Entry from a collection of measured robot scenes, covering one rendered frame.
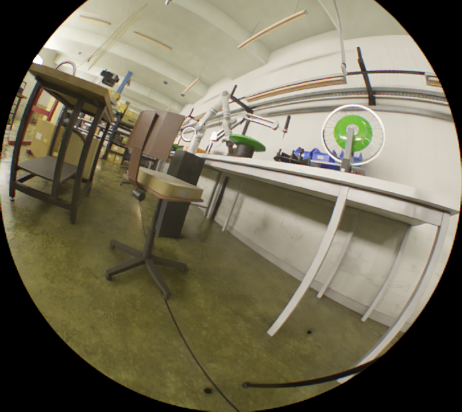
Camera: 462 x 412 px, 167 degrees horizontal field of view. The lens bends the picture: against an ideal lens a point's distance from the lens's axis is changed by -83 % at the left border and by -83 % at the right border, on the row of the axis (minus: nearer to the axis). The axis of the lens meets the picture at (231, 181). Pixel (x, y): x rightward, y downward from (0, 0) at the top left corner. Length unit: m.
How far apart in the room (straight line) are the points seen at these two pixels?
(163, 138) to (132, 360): 0.88
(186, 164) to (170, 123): 0.83
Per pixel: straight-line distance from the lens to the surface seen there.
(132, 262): 1.02
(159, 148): 0.65
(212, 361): 0.81
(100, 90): 1.09
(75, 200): 1.36
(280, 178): 0.93
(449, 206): 0.78
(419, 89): 2.14
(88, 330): 0.80
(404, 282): 1.75
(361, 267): 1.67
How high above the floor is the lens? 0.70
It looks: 1 degrees up
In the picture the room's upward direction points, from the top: 20 degrees clockwise
